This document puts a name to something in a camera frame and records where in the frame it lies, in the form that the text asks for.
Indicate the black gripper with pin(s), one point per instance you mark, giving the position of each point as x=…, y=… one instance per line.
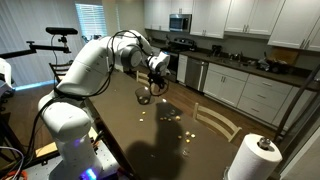
x=157, y=78

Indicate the dark glass cup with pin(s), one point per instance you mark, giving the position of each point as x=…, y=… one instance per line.
x=143, y=96

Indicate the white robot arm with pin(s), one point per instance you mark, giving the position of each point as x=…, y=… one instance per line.
x=90, y=66

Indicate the light wooden chair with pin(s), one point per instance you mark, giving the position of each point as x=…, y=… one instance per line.
x=142, y=76

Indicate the narrow white lower cabinet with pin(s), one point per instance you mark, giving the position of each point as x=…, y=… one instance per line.
x=182, y=68

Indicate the steel dishwasher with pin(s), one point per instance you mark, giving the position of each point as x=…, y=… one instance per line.
x=196, y=74

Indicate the black steel stove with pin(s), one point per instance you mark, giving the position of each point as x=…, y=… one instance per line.
x=181, y=44

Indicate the wooden chair back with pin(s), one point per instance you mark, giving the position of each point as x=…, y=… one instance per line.
x=218, y=117

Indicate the white lower door cabinet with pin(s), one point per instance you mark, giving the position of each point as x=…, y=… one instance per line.
x=225, y=86

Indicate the empty clear wrapper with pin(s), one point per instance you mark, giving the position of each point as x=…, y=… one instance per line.
x=185, y=152

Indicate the steel microwave oven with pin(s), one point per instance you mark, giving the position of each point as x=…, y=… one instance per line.
x=180, y=22

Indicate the black coffee maker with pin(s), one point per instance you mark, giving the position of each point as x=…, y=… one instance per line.
x=216, y=50

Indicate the white upper cabinet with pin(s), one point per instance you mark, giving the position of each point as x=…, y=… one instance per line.
x=181, y=6
x=253, y=15
x=296, y=23
x=156, y=15
x=208, y=18

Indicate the dark kitchen countertop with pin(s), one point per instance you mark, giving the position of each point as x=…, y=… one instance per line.
x=240, y=66

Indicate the sink faucet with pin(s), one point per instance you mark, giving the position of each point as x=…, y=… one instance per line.
x=239, y=56

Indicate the window with white blinds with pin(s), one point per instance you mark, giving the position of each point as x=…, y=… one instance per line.
x=90, y=20

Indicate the dark wooden chair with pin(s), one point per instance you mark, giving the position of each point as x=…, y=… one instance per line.
x=60, y=66

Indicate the white drawer cabinet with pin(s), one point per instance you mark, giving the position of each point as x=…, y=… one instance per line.
x=263, y=100

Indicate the white paper towel roll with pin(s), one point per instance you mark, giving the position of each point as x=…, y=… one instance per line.
x=250, y=163

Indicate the metal paper towel holder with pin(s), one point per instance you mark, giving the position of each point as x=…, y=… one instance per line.
x=264, y=142

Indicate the dark countertop appliance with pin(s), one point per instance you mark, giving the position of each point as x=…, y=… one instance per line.
x=275, y=66

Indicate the wooden plank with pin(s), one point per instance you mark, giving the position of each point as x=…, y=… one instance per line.
x=46, y=149

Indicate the wooden cutting board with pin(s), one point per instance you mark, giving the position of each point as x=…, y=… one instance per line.
x=283, y=55

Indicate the black tripod pole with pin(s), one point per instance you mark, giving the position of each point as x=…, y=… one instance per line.
x=295, y=100

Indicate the white vertical blinds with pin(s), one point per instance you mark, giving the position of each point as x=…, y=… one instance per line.
x=26, y=26

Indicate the white device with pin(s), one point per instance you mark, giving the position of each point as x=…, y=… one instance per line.
x=5, y=76

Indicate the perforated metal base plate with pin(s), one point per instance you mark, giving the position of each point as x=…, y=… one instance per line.
x=106, y=161

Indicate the black bar camera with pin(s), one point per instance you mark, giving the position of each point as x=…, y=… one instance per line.
x=61, y=31

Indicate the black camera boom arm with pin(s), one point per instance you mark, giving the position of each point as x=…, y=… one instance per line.
x=43, y=48

